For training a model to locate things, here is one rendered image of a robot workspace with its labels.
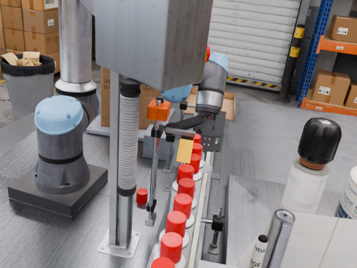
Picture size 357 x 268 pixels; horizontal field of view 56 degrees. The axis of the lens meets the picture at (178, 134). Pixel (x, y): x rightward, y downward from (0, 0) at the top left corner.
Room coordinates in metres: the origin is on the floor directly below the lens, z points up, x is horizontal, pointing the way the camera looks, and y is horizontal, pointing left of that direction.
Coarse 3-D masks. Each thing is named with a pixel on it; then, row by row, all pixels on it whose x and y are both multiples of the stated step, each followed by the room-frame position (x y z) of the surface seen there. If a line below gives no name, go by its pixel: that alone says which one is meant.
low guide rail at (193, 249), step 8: (208, 152) 0.98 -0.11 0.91; (208, 160) 0.93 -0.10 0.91; (200, 192) 0.75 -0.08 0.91; (200, 200) 0.71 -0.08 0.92; (200, 208) 0.68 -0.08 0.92; (200, 216) 0.65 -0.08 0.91; (192, 240) 0.56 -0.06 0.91; (192, 248) 0.54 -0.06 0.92; (192, 256) 0.52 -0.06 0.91; (192, 264) 0.50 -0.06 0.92
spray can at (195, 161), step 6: (192, 156) 0.64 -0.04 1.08; (198, 156) 0.64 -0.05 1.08; (192, 162) 0.62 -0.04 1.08; (198, 162) 0.63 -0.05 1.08; (198, 168) 0.63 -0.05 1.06; (198, 174) 0.63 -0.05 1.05; (198, 180) 0.62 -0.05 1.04; (198, 186) 0.62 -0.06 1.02; (198, 192) 0.62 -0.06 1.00; (198, 198) 0.63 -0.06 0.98
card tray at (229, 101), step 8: (192, 88) 1.80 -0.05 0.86; (192, 96) 1.75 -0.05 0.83; (224, 96) 1.78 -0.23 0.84; (232, 96) 1.77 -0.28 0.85; (192, 104) 1.63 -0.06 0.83; (224, 104) 1.68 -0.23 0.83; (232, 104) 1.69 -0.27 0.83; (184, 112) 1.51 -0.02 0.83; (192, 112) 1.52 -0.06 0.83; (232, 112) 1.58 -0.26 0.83; (232, 120) 1.48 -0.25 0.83
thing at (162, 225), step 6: (180, 162) 0.81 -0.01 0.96; (174, 180) 0.72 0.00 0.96; (168, 198) 0.64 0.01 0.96; (168, 204) 0.62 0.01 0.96; (168, 210) 0.60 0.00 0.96; (162, 216) 0.58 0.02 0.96; (162, 222) 0.56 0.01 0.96; (162, 228) 0.54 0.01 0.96; (156, 240) 0.50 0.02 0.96; (156, 246) 0.49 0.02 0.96; (156, 252) 0.47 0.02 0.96; (150, 258) 0.46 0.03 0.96; (150, 264) 0.44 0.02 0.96
